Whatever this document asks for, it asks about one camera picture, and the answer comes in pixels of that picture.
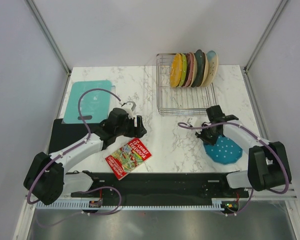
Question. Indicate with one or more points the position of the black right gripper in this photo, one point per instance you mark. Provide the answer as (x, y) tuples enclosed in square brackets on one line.
[(210, 142)]

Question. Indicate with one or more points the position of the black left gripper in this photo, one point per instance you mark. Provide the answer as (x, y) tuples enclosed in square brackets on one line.
[(135, 132)]

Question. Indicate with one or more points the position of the blue polka dot plate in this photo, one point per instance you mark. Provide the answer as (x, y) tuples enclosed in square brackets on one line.
[(225, 151)]

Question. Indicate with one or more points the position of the wire dish rack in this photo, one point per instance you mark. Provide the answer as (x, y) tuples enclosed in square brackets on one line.
[(180, 101)]

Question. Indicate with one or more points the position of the pink polka dot plate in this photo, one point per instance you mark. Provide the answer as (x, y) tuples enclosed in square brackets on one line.
[(190, 57)]

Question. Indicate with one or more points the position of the orange polka dot plate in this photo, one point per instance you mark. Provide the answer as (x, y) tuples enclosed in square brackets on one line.
[(176, 70)]

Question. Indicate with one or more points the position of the green polka dot plate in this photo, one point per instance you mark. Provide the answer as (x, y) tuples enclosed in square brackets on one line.
[(184, 70)]

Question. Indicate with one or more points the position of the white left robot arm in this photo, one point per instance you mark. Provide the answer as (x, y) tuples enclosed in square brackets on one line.
[(46, 178)]

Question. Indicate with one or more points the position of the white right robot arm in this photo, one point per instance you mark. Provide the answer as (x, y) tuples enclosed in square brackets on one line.
[(267, 164)]

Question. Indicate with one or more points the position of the red children's book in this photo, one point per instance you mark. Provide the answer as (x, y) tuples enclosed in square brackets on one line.
[(127, 158)]

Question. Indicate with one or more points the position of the teal cutting board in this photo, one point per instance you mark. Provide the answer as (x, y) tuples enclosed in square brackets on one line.
[(94, 106)]

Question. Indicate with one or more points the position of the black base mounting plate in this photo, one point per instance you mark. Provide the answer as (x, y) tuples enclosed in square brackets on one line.
[(161, 188)]

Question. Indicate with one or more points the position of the cream and blue plate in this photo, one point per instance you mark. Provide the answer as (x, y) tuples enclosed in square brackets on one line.
[(211, 68)]

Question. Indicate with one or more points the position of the black mat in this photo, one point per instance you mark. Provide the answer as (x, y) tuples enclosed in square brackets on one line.
[(63, 135)]

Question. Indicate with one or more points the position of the dark teal plate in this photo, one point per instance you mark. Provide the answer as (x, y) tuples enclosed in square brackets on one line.
[(200, 57)]

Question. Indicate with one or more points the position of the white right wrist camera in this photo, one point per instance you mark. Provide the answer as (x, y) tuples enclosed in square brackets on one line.
[(193, 122)]

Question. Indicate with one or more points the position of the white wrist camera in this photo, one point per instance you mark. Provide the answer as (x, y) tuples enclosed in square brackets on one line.
[(129, 107), (193, 122)]

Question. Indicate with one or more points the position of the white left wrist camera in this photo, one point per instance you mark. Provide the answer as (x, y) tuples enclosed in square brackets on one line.
[(129, 107)]

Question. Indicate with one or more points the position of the white slotted cable duct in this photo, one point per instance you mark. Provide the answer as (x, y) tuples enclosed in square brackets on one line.
[(86, 204)]

